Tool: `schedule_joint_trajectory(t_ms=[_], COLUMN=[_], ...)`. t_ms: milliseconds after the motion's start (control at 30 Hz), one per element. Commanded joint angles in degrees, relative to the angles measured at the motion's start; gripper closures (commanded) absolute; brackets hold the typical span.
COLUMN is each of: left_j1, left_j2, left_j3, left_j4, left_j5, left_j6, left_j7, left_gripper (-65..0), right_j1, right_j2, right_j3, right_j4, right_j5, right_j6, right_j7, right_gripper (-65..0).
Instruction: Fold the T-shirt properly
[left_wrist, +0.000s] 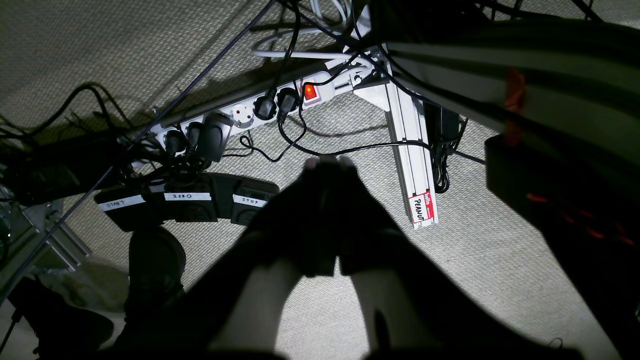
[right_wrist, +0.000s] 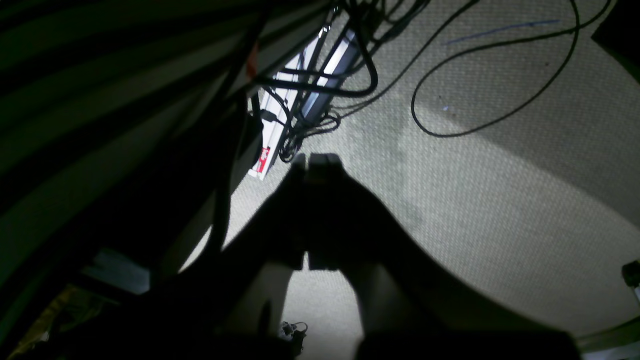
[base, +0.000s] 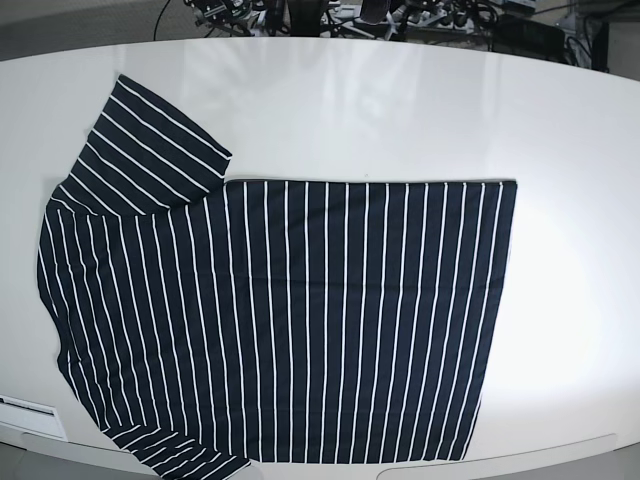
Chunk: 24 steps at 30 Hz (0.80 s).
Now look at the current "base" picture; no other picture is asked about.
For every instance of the navy white striped T-shirt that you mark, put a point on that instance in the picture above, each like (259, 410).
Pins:
(205, 324)

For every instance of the white power strip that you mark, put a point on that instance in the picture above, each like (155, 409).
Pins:
(442, 20)

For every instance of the black box behind table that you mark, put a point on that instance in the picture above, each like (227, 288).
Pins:
(520, 33)

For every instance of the white label on table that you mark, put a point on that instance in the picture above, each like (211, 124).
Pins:
(32, 418)

